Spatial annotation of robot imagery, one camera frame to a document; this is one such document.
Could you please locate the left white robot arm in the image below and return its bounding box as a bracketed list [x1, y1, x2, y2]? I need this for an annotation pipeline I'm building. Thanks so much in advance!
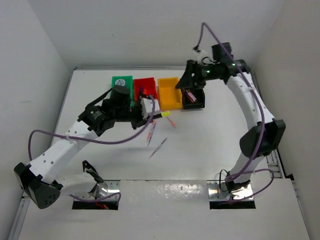
[13, 85, 167, 209]

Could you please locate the red pen under highlighter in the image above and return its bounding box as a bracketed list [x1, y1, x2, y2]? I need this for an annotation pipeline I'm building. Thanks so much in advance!
[146, 120, 156, 146]

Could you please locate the clear grey pen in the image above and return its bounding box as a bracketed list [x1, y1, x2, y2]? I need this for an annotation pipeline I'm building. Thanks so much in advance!
[147, 137, 168, 160]

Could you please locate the pink capped tube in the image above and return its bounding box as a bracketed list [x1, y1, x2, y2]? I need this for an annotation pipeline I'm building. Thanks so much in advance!
[184, 89, 198, 104]

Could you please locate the purple cap black highlighter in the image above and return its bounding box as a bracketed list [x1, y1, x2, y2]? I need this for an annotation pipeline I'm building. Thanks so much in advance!
[139, 86, 144, 97]

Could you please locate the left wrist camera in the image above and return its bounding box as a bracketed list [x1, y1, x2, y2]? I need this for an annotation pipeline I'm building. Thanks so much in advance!
[140, 97, 161, 119]

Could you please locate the black plastic bin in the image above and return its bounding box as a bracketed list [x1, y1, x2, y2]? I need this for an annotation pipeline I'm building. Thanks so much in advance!
[182, 88, 206, 110]

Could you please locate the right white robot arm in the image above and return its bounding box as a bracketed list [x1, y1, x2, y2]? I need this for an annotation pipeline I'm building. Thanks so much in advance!
[175, 42, 286, 193]

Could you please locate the yellow plastic bin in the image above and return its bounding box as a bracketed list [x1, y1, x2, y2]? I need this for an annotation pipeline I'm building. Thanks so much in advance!
[157, 77, 183, 111]

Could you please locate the yellow cap black highlighter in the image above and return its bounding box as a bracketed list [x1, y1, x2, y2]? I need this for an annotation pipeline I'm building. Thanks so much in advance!
[159, 111, 171, 118]

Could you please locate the orange pen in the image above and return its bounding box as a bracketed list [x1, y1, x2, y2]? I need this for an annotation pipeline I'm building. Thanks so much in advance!
[166, 116, 177, 129]

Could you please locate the green plastic bin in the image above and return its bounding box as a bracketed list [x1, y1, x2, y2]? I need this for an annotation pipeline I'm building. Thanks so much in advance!
[111, 75, 135, 106]

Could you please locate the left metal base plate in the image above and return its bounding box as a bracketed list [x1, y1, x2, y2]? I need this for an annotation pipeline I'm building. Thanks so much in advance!
[73, 180, 121, 203]

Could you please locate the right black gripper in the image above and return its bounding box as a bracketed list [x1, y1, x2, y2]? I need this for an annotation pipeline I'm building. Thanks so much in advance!
[175, 60, 219, 91]

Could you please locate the metal base plate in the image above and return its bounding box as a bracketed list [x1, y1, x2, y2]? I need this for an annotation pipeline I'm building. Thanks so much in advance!
[207, 180, 254, 202]
[73, 180, 121, 203]

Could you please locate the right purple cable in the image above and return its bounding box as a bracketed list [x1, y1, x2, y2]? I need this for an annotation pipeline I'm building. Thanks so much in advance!
[194, 22, 275, 202]

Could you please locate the red plastic bin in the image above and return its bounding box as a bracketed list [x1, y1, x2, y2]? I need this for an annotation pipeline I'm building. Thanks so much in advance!
[133, 77, 158, 101]

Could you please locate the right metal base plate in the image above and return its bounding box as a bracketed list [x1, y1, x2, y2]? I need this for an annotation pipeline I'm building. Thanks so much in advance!
[207, 180, 254, 202]

